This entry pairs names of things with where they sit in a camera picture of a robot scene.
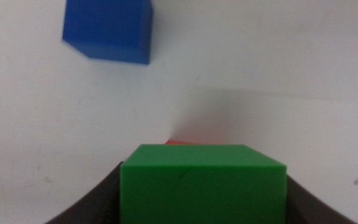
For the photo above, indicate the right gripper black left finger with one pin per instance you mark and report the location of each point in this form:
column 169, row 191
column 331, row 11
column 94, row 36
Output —
column 95, row 205

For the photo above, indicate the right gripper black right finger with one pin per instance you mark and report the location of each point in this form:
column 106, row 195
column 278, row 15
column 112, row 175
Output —
column 309, row 208

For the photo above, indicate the red cube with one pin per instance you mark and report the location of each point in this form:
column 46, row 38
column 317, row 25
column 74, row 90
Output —
column 179, row 142

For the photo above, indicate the green cube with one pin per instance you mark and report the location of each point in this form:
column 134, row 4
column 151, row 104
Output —
column 202, row 186

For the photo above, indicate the blue cube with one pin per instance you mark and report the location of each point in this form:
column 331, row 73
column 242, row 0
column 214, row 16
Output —
column 110, row 29

